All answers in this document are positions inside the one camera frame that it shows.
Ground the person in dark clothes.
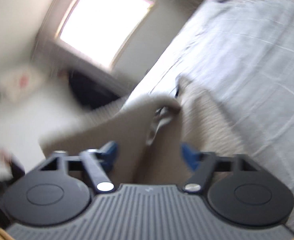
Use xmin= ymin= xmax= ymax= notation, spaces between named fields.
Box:
xmin=0 ymin=148 xmax=25 ymax=228

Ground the dark hanging coat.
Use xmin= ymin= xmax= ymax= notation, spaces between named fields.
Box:
xmin=67 ymin=70 xmax=120 ymax=110

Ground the cream fleece jacket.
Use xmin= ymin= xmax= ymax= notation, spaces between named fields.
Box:
xmin=39 ymin=76 xmax=245 ymax=185

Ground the wall poster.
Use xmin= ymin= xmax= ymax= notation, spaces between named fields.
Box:
xmin=0 ymin=66 xmax=48 ymax=103

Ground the bright window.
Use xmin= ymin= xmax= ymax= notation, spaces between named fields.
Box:
xmin=55 ymin=0 xmax=156 ymax=72

